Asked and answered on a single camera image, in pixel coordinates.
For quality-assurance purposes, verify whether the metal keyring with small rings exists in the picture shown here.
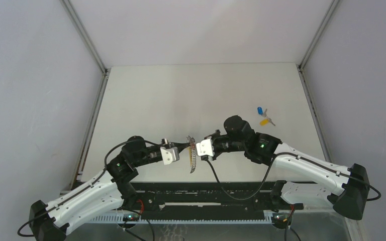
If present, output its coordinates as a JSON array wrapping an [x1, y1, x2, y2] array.
[[186, 136, 197, 174]]

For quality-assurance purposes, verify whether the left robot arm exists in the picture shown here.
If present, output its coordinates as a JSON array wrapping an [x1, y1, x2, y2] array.
[[26, 136, 195, 240]]

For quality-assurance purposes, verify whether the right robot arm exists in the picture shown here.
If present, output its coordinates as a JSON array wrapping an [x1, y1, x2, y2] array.
[[196, 115, 373, 220]]

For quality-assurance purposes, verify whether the yellow key tag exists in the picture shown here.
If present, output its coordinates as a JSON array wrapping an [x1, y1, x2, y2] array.
[[259, 117, 275, 126]]

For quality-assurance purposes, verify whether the blue key tag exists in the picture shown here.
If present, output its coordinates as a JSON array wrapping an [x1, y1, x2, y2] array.
[[257, 107, 264, 115]]

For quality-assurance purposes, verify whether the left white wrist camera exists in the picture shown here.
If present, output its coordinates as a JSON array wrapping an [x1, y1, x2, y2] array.
[[160, 139, 179, 165]]

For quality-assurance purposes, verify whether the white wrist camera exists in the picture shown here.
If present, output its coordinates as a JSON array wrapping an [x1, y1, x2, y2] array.
[[160, 139, 179, 165], [195, 139, 215, 161]]

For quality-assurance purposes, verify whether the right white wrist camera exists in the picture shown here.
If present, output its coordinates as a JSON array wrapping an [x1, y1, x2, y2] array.
[[195, 139, 215, 161]]

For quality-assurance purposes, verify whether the left camera cable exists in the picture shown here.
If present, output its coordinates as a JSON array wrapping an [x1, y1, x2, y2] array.
[[16, 139, 167, 238]]

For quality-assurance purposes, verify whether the camera cable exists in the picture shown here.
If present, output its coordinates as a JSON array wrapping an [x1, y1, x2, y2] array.
[[16, 139, 167, 238], [202, 152, 382, 202]]

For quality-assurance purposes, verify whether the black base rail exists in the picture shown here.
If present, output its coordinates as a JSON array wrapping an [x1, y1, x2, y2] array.
[[119, 181, 304, 219]]

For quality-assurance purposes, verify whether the left aluminium frame post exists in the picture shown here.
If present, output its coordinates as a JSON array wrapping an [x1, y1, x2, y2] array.
[[43, 1, 106, 200]]

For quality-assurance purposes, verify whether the aluminium frame post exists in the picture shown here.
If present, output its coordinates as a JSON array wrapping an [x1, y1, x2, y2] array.
[[43, 1, 106, 200], [297, 0, 370, 241]]

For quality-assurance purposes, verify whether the right camera cable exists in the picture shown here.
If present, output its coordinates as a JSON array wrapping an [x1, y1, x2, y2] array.
[[202, 152, 382, 202]]

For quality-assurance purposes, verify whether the white cable duct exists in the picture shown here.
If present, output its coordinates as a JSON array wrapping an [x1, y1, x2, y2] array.
[[85, 212, 281, 224]]

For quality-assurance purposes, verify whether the right aluminium frame post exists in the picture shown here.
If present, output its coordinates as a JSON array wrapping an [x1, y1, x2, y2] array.
[[297, 0, 370, 241]]

